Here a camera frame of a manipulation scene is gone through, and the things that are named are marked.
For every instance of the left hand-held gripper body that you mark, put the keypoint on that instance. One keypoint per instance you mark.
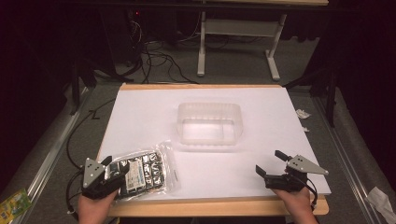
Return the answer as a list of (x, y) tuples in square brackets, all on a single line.
[(93, 174)]

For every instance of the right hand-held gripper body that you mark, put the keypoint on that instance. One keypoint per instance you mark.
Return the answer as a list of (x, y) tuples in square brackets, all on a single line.
[(295, 174)]

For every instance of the clear bag of dark packets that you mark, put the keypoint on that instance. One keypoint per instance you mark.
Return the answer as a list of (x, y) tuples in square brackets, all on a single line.
[(146, 172)]

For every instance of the clear plastic container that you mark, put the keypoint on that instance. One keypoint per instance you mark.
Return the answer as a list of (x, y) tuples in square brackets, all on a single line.
[(208, 124)]

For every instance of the person's right hand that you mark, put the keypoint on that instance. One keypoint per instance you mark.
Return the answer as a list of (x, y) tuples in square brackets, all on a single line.
[(295, 207)]

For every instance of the person's left hand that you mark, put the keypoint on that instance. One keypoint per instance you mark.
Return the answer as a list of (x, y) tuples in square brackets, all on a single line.
[(93, 208)]

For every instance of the small white paper scrap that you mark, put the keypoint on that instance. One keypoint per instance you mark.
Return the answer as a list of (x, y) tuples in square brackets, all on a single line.
[(305, 129)]

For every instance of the white table mat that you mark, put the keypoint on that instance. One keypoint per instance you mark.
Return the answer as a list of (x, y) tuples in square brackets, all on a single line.
[(224, 168)]

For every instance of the crumpled white paper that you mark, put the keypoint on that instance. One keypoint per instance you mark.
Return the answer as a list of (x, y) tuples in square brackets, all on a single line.
[(302, 114)]

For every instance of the black metal stand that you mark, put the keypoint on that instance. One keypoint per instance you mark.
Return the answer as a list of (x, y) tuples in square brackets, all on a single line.
[(330, 93), (76, 84)]

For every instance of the green yellow packet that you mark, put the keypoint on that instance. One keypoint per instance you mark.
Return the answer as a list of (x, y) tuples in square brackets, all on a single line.
[(12, 207)]

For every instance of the silver metal rail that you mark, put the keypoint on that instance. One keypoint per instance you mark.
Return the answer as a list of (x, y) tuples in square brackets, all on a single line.
[(53, 155), (345, 155)]

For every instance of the white desk frame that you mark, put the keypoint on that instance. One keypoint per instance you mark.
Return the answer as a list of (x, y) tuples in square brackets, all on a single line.
[(202, 43)]

